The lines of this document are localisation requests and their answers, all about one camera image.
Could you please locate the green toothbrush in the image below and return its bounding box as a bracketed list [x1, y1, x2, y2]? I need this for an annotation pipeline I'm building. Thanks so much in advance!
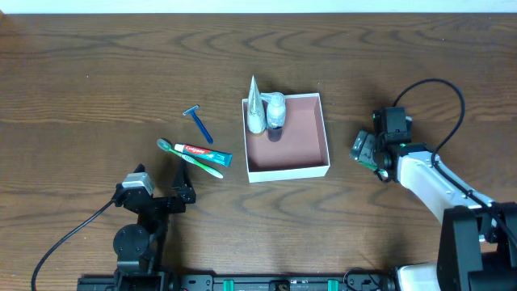
[157, 138, 224, 179]

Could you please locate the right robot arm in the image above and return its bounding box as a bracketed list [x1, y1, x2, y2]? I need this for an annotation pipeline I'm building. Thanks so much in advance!
[351, 107, 516, 290]

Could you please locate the clear bottle with dark cap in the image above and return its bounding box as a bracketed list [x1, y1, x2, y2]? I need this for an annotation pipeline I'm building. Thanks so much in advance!
[261, 92, 287, 142]

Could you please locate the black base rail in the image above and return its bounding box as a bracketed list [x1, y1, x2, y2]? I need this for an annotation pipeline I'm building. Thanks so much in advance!
[76, 271, 484, 291]

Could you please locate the white Pantene tube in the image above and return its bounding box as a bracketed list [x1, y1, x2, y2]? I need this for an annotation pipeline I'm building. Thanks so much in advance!
[246, 76, 266, 134]

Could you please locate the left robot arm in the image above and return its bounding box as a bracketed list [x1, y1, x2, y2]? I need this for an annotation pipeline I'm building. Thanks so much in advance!
[111, 162, 196, 290]

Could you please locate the white box with pink interior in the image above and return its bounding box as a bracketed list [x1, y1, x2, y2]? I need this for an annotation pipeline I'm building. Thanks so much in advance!
[242, 93, 330, 183]

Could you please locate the green white soap packet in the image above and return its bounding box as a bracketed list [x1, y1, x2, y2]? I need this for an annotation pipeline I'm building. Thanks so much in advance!
[358, 161, 389, 180]

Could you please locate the blue disposable razor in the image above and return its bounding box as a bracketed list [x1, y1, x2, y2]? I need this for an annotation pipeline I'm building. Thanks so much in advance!
[183, 104, 213, 144]

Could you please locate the Colgate toothpaste tube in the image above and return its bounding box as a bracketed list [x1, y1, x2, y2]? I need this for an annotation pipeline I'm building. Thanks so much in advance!
[174, 144, 233, 167]

